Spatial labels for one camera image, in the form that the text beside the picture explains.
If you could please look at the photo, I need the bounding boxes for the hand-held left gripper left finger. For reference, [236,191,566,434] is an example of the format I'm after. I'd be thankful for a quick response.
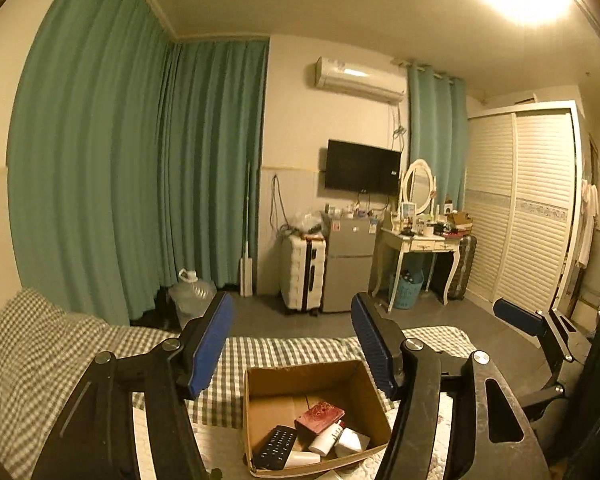
[30,291,235,480]

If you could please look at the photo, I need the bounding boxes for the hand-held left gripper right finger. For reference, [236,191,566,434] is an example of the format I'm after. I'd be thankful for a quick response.
[351,292,551,480]

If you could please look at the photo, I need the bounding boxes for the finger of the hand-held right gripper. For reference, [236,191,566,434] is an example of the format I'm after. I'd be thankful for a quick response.
[517,380,581,423]
[494,297,593,367]

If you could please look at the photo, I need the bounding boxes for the brown cardboard box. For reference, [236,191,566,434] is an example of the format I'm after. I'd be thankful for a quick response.
[243,360,393,477]

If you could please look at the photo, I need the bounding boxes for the red patterned box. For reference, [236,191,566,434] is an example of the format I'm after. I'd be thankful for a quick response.
[294,400,346,436]

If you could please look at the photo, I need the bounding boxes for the white charger plug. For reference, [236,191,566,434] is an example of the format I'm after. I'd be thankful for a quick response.
[335,427,372,458]

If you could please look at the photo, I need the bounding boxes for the white lotion bottle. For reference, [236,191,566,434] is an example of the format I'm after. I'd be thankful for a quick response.
[307,422,348,457]

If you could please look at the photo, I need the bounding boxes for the black remote control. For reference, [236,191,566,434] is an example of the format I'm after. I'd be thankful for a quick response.
[251,425,298,471]

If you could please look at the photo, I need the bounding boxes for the clear water jug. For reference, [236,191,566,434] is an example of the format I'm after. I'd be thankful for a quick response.
[169,268,218,328]

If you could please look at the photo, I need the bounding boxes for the blue plastic basket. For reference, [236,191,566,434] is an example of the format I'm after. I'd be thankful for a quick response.
[390,269,425,309]

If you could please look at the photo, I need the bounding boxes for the dark suitcase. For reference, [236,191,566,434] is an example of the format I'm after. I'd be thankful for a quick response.
[445,232,478,301]

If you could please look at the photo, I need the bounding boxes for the silver small fridge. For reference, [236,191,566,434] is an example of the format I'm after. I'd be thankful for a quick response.
[322,212,378,314]

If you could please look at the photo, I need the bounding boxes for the white ribbed suitcase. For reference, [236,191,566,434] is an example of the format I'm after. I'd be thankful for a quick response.
[280,232,327,317]

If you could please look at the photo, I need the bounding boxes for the white dressing table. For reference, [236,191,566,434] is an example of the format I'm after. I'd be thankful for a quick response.
[371,220,463,313]

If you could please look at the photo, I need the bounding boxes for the white hanging garment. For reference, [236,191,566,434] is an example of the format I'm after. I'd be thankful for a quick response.
[577,180,600,268]

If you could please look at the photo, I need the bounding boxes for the white louvred wardrobe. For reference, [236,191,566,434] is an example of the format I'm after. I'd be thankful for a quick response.
[465,101,588,321]

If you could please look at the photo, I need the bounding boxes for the clear plastic bag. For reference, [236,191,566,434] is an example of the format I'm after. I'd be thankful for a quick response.
[290,210,326,236]

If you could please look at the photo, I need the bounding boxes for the oval white vanity mirror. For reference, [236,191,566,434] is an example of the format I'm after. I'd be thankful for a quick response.
[401,159,438,216]

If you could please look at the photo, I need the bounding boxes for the narrow green curtain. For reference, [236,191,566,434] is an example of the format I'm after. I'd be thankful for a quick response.
[406,65,468,221]

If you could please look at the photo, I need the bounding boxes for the wide green curtain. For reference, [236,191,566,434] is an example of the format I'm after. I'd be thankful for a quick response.
[7,0,271,326]

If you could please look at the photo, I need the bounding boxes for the white air conditioner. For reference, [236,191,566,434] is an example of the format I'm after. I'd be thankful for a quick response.
[314,56,406,106]

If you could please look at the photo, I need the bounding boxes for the hanging black cables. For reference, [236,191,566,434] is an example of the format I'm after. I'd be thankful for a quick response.
[270,172,291,238]

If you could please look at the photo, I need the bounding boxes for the black wall television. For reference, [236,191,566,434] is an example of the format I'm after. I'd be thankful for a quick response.
[324,139,402,196]

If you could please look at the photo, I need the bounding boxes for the air conditioner cable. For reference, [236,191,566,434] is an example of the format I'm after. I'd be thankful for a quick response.
[391,104,411,153]

